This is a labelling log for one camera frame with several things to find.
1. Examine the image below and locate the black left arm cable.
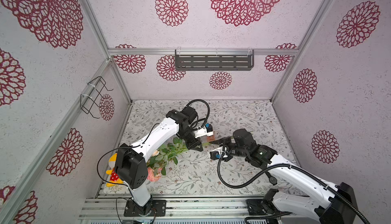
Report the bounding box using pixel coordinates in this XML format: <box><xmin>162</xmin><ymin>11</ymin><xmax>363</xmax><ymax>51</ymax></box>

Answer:
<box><xmin>96</xmin><ymin>99</ymin><xmax>211</xmax><ymax>224</ymax></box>

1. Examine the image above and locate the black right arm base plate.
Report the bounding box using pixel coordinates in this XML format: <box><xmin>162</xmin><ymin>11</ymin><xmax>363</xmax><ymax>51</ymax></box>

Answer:
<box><xmin>246</xmin><ymin>199</ymin><xmax>291</xmax><ymax>217</ymax></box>

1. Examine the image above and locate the black wristwatch on table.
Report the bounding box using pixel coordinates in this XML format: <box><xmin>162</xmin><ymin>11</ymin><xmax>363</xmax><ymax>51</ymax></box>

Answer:
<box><xmin>266</xmin><ymin>172</ymin><xmax>278</xmax><ymax>185</ymax></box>

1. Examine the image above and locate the pink artificial rose stem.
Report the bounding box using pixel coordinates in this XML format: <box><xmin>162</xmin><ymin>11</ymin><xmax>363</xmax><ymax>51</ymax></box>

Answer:
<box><xmin>147</xmin><ymin>156</ymin><xmax>167</xmax><ymax>182</ymax></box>

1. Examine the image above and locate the dark grey wall shelf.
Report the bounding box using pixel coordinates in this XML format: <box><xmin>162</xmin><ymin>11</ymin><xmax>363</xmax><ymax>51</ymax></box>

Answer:
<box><xmin>174</xmin><ymin>49</ymin><xmax>254</xmax><ymax>71</ymax></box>

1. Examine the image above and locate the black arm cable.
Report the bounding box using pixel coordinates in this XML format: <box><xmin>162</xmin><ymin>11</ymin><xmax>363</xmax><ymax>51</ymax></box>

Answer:
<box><xmin>96</xmin><ymin>99</ymin><xmax>211</xmax><ymax>224</ymax></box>
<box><xmin>216</xmin><ymin>144</ymin><xmax>371</xmax><ymax>224</ymax></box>

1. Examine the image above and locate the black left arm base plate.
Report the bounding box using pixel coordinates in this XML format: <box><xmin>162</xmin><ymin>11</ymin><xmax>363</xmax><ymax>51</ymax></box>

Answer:
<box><xmin>124</xmin><ymin>198</ymin><xmax>167</xmax><ymax>217</ymax></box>

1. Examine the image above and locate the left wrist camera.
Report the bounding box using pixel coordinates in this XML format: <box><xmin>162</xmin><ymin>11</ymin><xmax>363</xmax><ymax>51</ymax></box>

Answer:
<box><xmin>194</xmin><ymin>123</ymin><xmax>213</xmax><ymax>138</ymax></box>

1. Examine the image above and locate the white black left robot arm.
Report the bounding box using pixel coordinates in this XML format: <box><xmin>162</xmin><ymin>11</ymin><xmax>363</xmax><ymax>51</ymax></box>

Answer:
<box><xmin>114</xmin><ymin>106</ymin><xmax>203</xmax><ymax>207</ymax></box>

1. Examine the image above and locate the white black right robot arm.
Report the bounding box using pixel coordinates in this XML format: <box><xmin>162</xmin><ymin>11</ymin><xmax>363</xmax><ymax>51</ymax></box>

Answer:
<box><xmin>210</xmin><ymin>129</ymin><xmax>358</xmax><ymax>224</ymax></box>

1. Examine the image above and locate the yellow plush toy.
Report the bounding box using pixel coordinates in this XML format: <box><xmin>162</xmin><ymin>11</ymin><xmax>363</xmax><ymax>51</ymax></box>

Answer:
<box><xmin>106</xmin><ymin>153</ymin><xmax>123</xmax><ymax>187</ymax></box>

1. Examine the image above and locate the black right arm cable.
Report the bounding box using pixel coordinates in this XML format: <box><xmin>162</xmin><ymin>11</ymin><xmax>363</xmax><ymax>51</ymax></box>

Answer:
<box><xmin>216</xmin><ymin>144</ymin><xmax>371</xmax><ymax>224</ymax></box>

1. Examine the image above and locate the black wire wall basket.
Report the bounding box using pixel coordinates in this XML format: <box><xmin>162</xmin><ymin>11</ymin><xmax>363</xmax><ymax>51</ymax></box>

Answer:
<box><xmin>79</xmin><ymin>76</ymin><xmax>115</xmax><ymax>121</ymax></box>

